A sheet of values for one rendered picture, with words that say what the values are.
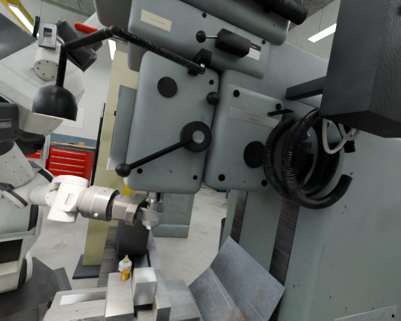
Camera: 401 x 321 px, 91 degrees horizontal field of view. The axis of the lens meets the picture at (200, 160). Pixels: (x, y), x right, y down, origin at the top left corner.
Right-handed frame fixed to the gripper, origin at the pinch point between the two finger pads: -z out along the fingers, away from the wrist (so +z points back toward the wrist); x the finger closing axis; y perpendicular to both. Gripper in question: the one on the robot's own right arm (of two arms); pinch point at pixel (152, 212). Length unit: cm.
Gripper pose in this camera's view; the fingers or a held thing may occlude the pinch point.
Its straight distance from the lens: 58.2
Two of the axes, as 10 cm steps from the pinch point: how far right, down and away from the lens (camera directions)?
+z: -9.8, -1.8, -0.2
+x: -0.1, -0.4, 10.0
